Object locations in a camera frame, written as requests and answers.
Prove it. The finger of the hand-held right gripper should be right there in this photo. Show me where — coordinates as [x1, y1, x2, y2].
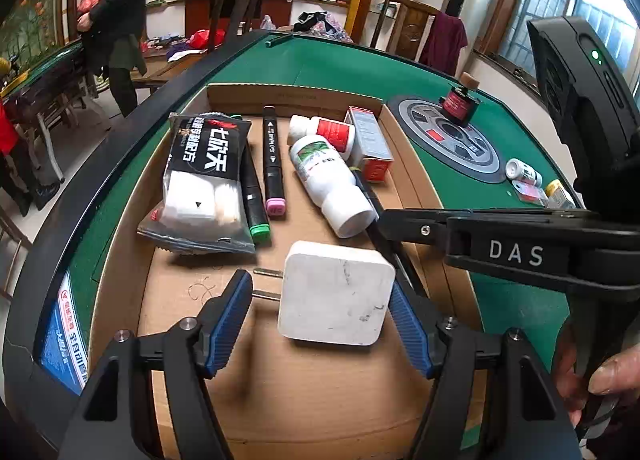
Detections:
[377, 209, 451, 245]

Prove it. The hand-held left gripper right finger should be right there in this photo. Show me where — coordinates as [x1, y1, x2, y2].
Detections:
[389, 280, 583, 460]

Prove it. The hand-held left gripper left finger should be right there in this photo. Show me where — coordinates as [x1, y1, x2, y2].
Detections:
[60, 269, 254, 460]

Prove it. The white power adapter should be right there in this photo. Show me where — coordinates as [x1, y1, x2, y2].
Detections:
[252, 240, 397, 347]

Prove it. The white bottle green label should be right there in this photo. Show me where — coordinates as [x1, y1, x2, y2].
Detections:
[289, 135, 377, 239]

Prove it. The red white carton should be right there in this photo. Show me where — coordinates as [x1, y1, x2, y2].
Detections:
[344, 106, 394, 183]

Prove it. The cardboard box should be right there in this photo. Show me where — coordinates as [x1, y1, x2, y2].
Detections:
[97, 82, 488, 460]

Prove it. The black marker green cap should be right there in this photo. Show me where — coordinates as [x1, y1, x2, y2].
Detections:
[239, 142, 272, 245]

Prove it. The white bottle red label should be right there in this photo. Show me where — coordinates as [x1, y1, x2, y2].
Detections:
[288, 114, 357, 161]

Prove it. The black marker pink cap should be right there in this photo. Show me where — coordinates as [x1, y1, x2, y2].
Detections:
[262, 106, 288, 218]

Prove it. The black cotton swab packet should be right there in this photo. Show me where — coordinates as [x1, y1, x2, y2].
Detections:
[137, 112, 257, 255]

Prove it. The person's right hand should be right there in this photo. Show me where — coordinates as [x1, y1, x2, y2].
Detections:
[554, 317, 640, 413]

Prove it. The yellow-capped small tube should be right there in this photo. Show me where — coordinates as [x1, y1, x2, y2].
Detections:
[545, 179, 576, 211]

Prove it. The small white bottle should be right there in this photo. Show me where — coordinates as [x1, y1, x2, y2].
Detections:
[505, 158, 543, 188]

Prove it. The pink packet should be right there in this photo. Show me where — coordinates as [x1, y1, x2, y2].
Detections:
[512, 180, 551, 205]

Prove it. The dark bottle red label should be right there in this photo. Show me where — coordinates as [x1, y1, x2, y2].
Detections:
[439, 72, 481, 127]

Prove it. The blue white table label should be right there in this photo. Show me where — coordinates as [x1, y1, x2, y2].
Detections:
[40, 272, 101, 396]

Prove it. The maroon cloth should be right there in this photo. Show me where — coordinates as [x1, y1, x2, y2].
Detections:
[419, 12, 468, 76]

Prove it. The light wooden armchair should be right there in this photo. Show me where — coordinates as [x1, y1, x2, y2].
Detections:
[370, 0, 451, 63]

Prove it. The floral cloth pile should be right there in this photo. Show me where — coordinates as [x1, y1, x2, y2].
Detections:
[292, 11, 355, 44]

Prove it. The red bag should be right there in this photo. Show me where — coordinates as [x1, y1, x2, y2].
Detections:
[187, 30, 226, 49]

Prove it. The green topped game table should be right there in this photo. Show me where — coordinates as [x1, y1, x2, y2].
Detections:
[0, 40, 101, 181]

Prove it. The landscape wall painting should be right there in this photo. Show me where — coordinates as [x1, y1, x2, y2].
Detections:
[0, 0, 76, 75]

